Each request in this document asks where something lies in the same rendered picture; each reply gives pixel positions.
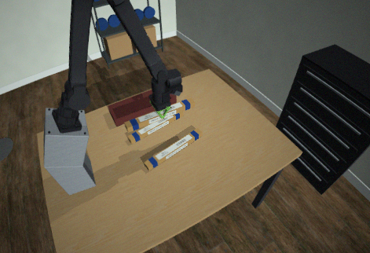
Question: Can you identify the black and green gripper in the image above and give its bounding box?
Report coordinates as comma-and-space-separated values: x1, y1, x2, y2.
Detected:
148, 89, 171, 119

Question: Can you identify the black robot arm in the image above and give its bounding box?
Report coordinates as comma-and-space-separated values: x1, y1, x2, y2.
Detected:
52, 0, 182, 134

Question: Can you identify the long tan cardboard box with blue bands and white label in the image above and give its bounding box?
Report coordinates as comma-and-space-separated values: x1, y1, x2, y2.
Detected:
124, 98, 195, 132

